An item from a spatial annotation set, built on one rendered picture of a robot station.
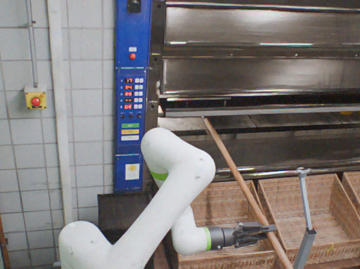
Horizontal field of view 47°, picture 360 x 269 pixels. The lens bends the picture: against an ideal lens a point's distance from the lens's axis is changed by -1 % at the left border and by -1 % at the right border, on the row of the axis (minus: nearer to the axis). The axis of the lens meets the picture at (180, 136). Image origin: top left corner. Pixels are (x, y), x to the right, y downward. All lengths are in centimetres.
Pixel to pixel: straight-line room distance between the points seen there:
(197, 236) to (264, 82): 100
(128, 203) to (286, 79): 108
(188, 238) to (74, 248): 49
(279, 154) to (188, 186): 143
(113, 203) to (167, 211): 104
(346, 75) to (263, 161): 69
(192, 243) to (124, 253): 44
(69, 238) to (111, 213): 90
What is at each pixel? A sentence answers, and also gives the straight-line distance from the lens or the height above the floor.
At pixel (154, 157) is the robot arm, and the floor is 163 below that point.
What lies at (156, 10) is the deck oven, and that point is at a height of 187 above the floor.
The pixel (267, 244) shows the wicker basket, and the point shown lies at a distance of 250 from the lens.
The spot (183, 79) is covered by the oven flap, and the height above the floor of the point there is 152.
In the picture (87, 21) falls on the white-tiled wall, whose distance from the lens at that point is 199.
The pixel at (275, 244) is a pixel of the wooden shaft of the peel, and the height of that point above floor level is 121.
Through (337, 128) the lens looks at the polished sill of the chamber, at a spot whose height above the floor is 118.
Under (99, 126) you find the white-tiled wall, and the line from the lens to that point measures 222.
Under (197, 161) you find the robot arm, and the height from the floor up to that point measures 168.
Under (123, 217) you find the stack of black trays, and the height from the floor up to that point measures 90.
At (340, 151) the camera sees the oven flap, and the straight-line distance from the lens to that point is 285.
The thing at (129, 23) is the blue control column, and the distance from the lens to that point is 197.
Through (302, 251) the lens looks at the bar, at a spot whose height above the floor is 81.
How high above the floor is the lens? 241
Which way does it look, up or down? 32 degrees down
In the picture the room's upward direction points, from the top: 6 degrees clockwise
